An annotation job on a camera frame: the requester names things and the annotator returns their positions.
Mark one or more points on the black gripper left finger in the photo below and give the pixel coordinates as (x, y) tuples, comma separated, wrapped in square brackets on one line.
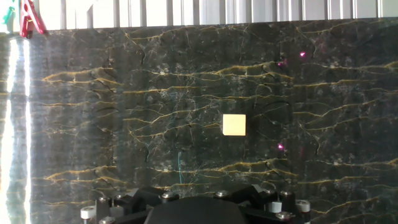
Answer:
[(124, 205)]

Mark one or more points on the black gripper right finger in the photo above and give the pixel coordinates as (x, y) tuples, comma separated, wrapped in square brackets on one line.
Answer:
[(267, 202)]

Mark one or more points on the small wooden cube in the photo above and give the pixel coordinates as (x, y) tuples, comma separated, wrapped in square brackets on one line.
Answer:
[(234, 125)]

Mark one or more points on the black marble pattern mat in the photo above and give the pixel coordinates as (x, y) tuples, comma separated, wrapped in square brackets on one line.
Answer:
[(155, 77)]

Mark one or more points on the red clothespin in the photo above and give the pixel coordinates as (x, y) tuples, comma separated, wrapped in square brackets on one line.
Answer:
[(29, 18)]

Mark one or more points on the teal clothespin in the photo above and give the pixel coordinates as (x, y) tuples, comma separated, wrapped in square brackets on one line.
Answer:
[(9, 15)]

